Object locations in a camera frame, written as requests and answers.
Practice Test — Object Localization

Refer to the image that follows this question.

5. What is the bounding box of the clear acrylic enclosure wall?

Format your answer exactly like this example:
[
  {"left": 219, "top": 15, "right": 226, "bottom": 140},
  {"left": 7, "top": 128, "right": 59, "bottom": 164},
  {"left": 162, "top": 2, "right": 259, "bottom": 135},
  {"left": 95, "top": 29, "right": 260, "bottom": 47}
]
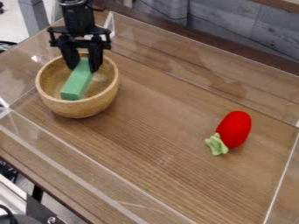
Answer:
[{"left": 0, "top": 15, "right": 299, "bottom": 224}]

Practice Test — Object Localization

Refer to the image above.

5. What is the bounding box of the black metal bracket with screw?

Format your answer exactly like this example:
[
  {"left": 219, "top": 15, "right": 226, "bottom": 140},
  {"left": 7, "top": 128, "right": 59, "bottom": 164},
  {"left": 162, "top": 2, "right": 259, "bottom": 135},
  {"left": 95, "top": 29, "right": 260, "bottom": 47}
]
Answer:
[{"left": 26, "top": 195, "right": 67, "bottom": 224}]

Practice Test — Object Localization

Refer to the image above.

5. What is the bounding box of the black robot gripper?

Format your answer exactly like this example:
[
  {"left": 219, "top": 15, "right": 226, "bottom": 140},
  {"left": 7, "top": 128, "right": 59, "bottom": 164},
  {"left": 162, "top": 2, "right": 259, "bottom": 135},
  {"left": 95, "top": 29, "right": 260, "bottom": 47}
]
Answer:
[{"left": 47, "top": 0, "right": 112, "bottom": 73}]

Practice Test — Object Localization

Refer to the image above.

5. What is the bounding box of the black cable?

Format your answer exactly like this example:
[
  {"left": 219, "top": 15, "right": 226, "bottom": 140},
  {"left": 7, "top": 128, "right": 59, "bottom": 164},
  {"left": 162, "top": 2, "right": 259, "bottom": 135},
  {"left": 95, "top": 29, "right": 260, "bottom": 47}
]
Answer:
[{"left": 0, "top": 204, "right": 19, "bottom": 224}]

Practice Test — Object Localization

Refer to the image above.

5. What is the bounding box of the green rectangular block stick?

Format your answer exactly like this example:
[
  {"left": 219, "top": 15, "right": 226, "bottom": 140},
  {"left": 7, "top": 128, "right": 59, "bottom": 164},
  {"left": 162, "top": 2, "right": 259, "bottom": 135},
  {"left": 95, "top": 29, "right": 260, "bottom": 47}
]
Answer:
[{"left": 60, "top": 58, "right": 92, "bottom": 101}]

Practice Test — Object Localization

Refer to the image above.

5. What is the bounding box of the brown wooden bowl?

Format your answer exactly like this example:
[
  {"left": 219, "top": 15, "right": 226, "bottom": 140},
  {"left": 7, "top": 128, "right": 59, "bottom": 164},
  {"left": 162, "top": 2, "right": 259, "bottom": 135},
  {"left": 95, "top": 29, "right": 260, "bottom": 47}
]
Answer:
[{"left": 35, "top": 52, "right": 120, "bottom": 118}]

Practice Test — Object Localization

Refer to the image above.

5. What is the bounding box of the black table leg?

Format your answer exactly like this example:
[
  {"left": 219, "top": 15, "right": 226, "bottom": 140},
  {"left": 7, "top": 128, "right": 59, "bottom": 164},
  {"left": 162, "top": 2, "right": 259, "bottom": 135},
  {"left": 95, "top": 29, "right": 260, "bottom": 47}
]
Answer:
[{"left": 32, "top": 185, "right": 43, "bottom": 202}]

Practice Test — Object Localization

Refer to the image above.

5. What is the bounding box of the red plush strawberry toy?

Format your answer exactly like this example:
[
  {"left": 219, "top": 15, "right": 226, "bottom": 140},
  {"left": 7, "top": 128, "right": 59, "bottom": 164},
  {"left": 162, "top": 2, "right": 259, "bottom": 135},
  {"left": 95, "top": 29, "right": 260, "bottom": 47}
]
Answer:
[{"left": 204, "top": 111, "right": 252, "bottom": 156}]

